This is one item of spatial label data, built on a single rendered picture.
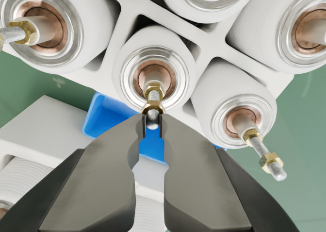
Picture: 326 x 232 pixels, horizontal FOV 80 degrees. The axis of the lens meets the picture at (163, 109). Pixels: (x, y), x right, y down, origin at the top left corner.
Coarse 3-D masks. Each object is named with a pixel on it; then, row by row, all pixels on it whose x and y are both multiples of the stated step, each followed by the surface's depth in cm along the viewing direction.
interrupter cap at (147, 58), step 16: (144, 48) 19; (160, 48) 19; (128, 64) 20; (144, 64) 20; (160, 64) 20; (176, 64) 20; (128, 80) 21; (144, 80) 21; (176, 80) 21; (128, 96) 22; (144, 96) 22; (176, 96) 22
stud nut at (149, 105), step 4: (148, 100) 15; (152, 100) 15; (156, 100) 15; (144, 104) 15; (148, 104) 14; (152, 104) 14; (156, 104) 14; (160, 104) 14; (144, 108) 14; (148, 108) 14; (152, 108) 14; (156, 108) 14; (160, 108) 14; (140, 112) 15; (144, 112) 14; (160, 112) 14; (164, 112) 15
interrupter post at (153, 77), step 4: (152, 72) 20; (156, 72) 21; (148, 76) 20; (152, 76) 19; (156, 76) 19; (160, 76) 20; (148, 80) 19; (152, 80) 18; (156, 80) 18; (160, 80) 19; (164, 80) 21; (144, 84) 19; (164, 84) 19; (144, 88) 19; (164, 88) 19; (164, 92) 19
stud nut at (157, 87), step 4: (148, 84) 18; (152, 84) 18; (156, 84) 18; (160, 84) 18; (148, 88) 18; (152, 88) 18; (156, 88) 18; (160, 88) 18; (144, 92) 18; (148, 92) 18; (160, 92) 18; (160, 96) 18; (160, 100) 18
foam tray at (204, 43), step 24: (120, 0) 24; (144, 0) 24; (120, 24) 25; (144, 24) 35; (168, 24) 25; (192, 24) 35; (216, 24) 26; (120, 48) 27; (192, 48) 33; (216, 48) 27; (72, 72) 28; (96, 72) 28; (264, 72) 29; (192, 120) 32
